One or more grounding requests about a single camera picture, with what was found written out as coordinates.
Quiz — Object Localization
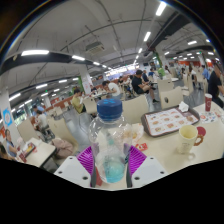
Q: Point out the crumpled white napkin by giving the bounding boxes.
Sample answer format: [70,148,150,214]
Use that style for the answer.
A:
[178,100,190,113]

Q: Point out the ceiling lights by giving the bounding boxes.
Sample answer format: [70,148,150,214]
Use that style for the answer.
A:
[8,1,214,104]

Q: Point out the crumpled paper food wrapper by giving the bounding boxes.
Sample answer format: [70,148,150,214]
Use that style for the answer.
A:
[130,122,145,144]

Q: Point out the clear plastic bottle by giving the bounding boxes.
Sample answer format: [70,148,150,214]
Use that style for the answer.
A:
[88,98,133,184]

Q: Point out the cream neighbouring table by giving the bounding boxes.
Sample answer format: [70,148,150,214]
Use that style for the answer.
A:
[14,137,58,169]

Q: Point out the cream mug, orange handle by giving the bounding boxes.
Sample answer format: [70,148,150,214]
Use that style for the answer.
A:
[176,124,205,155]

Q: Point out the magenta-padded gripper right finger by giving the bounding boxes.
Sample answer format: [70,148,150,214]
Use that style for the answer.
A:
[126,145,169,189]

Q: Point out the dark tray with food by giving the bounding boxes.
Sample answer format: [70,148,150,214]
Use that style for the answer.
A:
[18,142,37,163]

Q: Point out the colourful sticker leaflet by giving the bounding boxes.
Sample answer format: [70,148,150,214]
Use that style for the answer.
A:
[198,111,224,125]

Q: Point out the ceiling air conditioner unit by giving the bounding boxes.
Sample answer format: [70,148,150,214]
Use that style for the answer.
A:
[84,41,107,56]

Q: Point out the cream chair holding bag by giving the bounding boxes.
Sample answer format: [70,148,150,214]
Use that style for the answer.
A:
[48,116,81,156]

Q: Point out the pink bag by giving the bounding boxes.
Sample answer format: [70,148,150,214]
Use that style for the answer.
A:
[51,137,75,159]

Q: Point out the red sauce packet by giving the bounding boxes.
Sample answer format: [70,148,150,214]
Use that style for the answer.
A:
[134,142,149,152]

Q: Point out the red cardboard box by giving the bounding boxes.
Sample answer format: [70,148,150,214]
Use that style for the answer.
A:
[95,166,104,187]

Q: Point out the cream chair with oval hole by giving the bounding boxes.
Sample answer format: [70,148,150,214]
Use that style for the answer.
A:
[159,86,184,110]
[121,94,150,125]

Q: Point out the brown plastic food tray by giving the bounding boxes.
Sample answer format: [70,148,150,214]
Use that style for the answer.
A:
[140,105,201,138]

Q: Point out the red paper cup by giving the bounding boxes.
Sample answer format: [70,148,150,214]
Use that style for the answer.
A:
[204,93,214,113]

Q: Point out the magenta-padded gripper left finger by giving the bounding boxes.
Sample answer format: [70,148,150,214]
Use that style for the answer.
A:
[53,145,98,189]

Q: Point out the flat round red coaster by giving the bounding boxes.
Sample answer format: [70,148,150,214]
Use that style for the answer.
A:
[196,126,207,138]

